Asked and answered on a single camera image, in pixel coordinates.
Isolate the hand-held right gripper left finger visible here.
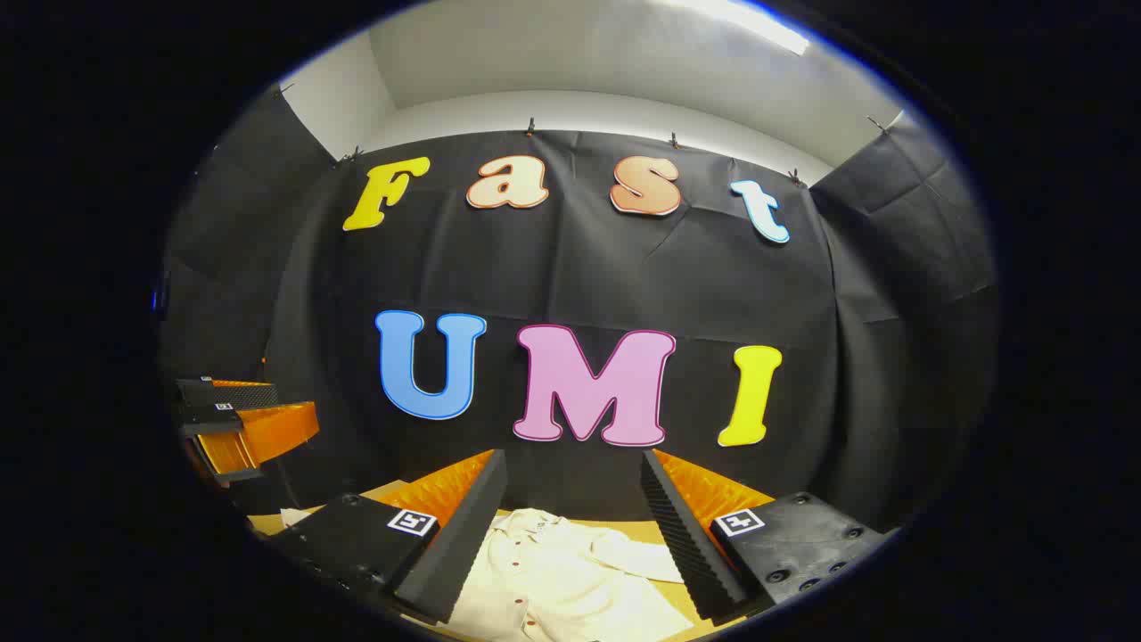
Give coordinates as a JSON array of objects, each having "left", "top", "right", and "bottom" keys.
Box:
[{"left": 267, "top": 449, "right": 509, "bottom": 625}]

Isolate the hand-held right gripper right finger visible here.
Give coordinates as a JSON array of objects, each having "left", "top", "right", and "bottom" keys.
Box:
[{"left": 640, "top": 449, "right": 892, "bottom": 625}]

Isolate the cream button shirt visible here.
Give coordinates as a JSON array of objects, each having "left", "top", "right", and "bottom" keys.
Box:
[{"left": 279, "top": 506, "right": 698, "bottom": 642}]

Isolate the black backdrop cloth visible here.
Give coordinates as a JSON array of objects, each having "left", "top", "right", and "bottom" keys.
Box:
[{"left": 160, "top": 85, "right": 999, "bottom": 536}]

